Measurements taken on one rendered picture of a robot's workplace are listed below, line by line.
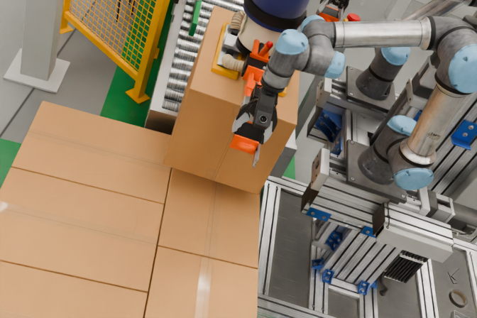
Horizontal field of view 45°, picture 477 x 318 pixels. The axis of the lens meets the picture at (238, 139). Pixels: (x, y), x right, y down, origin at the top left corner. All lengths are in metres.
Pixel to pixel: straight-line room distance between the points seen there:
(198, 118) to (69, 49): 1.86
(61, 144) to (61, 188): 0.23
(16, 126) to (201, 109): 1.44
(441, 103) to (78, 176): 1.37
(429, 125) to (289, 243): 1.27
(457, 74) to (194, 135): 0.97
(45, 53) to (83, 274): 1.65
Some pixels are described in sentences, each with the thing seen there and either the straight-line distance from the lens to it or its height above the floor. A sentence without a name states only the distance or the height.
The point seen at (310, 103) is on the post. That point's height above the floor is 0.47.
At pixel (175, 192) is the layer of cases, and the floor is 0.54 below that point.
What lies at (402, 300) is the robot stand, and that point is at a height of 0.21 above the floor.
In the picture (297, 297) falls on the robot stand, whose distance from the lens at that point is 2.67.
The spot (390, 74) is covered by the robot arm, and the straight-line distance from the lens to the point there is 2.38.
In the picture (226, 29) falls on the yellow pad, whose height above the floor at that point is 1.10.
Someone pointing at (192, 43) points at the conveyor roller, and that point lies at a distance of 3.14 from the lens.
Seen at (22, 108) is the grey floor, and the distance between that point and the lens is 3.33.
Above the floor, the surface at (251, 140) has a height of 1.23.
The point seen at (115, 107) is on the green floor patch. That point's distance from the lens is 3.43.
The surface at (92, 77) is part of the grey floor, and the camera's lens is 3.61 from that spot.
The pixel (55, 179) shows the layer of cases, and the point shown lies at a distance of 2.29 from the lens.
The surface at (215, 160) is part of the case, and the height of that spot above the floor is 0.79.
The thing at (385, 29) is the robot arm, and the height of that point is 1.59.
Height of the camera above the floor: 2.29
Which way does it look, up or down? 41 degrees down
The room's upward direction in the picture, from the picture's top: 24 degrees clockwise
